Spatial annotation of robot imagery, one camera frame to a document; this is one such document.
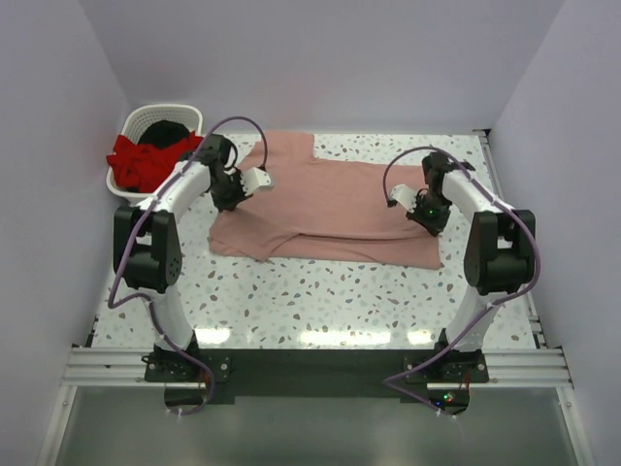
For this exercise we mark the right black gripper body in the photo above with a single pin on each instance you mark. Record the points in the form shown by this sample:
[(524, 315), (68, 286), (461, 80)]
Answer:
[(429, 221)]

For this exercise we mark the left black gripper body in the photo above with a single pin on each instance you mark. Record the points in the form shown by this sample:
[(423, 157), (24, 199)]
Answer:
[(228, 197)]

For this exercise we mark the pink t shirt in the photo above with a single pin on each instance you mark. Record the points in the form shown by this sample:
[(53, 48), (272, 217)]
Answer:
[(320, 209)]

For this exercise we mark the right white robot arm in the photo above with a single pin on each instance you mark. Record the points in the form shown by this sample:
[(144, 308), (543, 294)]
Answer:
[(500, 260)]

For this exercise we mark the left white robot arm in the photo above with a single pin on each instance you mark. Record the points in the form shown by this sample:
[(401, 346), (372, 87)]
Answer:
[(147, 258)]

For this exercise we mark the black t shirt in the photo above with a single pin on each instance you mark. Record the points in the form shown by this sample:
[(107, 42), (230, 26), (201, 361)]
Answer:
[(163, 134)]

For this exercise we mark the red t shirt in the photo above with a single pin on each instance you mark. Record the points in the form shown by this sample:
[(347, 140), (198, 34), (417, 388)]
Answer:
[(142, 168)]

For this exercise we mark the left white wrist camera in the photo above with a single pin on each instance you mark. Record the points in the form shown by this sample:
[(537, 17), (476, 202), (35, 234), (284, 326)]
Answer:
[(255, 179)]

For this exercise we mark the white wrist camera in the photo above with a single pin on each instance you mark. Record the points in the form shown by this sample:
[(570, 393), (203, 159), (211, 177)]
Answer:
[(404, 196), (255, 179)]

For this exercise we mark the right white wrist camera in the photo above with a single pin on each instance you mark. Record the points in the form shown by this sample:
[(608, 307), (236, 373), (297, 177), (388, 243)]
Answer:
[(404, 196)]

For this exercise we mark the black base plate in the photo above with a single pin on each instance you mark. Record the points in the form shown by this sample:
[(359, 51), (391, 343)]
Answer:
[(222, 376)]

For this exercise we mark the aluminium frame rail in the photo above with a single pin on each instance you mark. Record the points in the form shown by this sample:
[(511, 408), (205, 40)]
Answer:
[(110, 415)]

